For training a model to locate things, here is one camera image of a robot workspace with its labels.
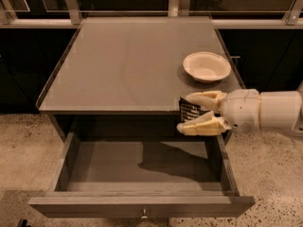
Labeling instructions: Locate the black object at floor edge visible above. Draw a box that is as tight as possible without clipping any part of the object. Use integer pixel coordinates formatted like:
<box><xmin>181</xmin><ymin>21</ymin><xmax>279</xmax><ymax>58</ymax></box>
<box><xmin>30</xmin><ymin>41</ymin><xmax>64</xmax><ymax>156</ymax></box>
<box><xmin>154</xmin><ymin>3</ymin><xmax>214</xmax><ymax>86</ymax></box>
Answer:
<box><xmin>17</xmin><ymin>219</ymin><xmax>31</xmax><ymax>227</ymax></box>

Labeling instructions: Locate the white paper bowl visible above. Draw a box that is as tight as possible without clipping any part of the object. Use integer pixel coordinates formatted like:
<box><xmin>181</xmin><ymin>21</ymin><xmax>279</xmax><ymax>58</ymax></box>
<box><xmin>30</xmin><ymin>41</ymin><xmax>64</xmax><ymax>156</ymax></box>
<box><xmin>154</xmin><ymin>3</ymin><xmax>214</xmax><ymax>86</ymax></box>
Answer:
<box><xmin>183</xmin><ymin>52</ymin><xmax>231</xmax><ymax>83</ymax></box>

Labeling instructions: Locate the open grey top drawer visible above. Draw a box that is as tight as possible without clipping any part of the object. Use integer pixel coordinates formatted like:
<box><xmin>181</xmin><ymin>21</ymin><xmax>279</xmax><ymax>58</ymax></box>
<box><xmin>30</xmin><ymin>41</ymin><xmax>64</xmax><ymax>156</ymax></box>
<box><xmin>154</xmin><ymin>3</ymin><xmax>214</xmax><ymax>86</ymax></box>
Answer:
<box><xmin>29</xmin><ymin>133</ymin><xmax>255</xmax><ymax>218</ymax></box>

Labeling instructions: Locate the metal railing frame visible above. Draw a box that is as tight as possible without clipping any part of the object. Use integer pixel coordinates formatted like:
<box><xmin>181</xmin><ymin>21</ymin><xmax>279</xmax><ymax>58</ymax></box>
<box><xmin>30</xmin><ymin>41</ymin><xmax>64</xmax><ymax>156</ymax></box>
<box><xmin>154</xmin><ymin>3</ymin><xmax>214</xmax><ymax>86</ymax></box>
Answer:
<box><xmin>0</xmin><ymin>0</ymin><xmax>303</xmax><ymax>29</ymax></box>

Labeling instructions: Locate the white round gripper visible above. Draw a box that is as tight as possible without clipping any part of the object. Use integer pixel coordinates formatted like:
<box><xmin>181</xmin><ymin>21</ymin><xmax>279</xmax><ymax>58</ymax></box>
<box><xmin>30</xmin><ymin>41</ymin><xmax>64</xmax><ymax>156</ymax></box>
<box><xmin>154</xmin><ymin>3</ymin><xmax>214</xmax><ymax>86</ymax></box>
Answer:
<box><xmin>177</xmin><ymin>89</ymin><xmax>259</xmax><ymax>136</ymax></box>

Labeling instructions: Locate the round metal drawer knob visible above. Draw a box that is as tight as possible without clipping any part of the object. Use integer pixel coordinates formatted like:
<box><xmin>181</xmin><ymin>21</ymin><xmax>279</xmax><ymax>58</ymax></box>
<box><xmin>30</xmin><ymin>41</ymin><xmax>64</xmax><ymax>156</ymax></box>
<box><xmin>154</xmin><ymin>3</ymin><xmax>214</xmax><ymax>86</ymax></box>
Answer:
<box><xmin>140</xmin><ymin>208</ymin><xmax>149</xmax><ymax>220</ymax></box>

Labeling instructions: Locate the grey cabinet with glass top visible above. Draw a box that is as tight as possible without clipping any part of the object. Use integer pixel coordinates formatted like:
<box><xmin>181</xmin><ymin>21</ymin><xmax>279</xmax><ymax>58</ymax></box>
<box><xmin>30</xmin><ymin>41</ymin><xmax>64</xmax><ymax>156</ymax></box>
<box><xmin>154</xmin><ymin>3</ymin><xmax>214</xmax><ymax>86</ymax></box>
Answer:
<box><xmin>37</xmin><ymin>16</ymin><xmax>244</xmax><ymax>125</ymax></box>

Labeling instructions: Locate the black rxbar chocolate wrapper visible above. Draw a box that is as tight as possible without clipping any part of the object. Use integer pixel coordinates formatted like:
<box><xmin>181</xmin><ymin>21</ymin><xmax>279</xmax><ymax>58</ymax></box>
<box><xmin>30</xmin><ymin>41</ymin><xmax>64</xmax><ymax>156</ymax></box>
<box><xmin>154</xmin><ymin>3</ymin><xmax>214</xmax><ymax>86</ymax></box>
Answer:
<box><xmin>179</xmin><ymin>97</ymin><xmax>205</xmax><ymax>123</ymax></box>

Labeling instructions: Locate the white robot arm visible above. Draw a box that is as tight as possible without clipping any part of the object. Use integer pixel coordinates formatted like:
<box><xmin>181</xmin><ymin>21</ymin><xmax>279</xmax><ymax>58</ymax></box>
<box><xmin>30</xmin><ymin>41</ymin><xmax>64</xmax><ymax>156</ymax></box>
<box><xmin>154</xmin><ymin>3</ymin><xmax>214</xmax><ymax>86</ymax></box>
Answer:
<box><xmin>177</xmin><ymin>89</ymin><xmax>303</xmax><ymax>137</ymax></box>

